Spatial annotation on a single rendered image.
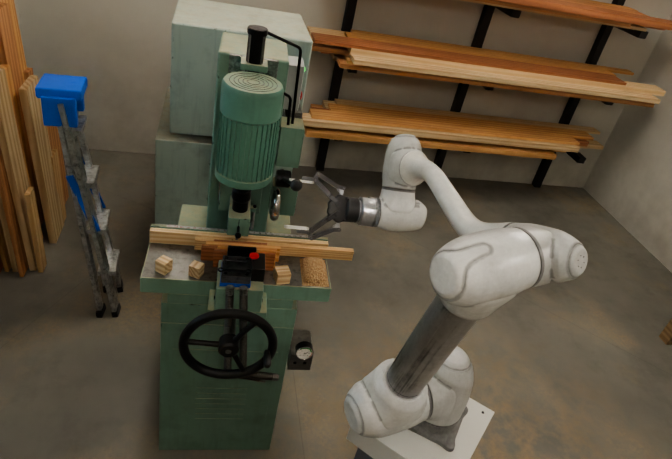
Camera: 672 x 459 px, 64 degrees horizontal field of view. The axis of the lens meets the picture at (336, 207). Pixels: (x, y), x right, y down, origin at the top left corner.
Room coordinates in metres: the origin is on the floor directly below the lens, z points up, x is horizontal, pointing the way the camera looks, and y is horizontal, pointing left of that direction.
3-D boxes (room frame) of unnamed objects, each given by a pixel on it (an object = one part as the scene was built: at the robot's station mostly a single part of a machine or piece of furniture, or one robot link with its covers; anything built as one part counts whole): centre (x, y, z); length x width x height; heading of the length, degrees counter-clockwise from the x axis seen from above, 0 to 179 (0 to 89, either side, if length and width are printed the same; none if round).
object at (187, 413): (1.54, 0.33, 0.36); 0.58 x 0.45 x 0.71; 14
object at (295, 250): (1.46, 0.17, 0.92); 0.54 x 0.02 x 0.04; 104
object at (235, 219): (1.45, 0.31, 1.03); 0.14 x 0.07 x 0.09; 14
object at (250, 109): (1.43, 0.30, 1.35); 0.18 x 0.18 x 0.31
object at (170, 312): (1.55, 0.33, 0.76); 0.57 x 0.45 x 0.09; 14
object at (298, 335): (1.35, 0.01, 0.58); 0.12 x 0.08 x 0.08; 14
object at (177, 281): (1.33, 0.26, 0.87); 0.61 x 0.30 x 0.06; 104
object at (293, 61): (1.77, 0.24, 1.40); 0.10 x 0.06 x 0.16; 14
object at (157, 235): (1.45, 0.29, 0.92); 0.60 x 0.02 x 0.05; 104
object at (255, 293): (1.24, 0.24, 0.91); 0.15 x 0.14 x 0.09; 104
